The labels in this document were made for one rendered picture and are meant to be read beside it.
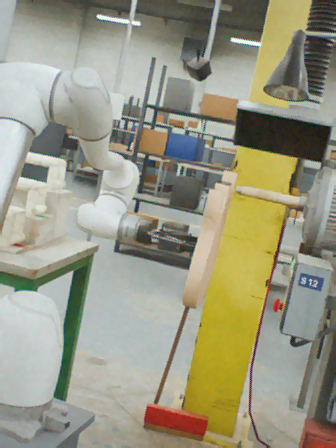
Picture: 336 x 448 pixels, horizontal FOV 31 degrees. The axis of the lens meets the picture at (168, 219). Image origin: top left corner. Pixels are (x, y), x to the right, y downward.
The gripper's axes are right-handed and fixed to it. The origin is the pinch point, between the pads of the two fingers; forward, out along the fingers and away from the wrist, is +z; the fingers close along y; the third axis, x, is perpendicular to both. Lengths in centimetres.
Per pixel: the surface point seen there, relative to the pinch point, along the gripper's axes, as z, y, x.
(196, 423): 7, -72, -105
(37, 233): -52, 6, -8
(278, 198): 20.5, -6.0, 19.3
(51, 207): -55, -10, -2
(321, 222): 34.4, 4.7, 17.0
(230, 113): -56, -478, 16
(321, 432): 49, 18, -41
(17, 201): -68, -10, -3
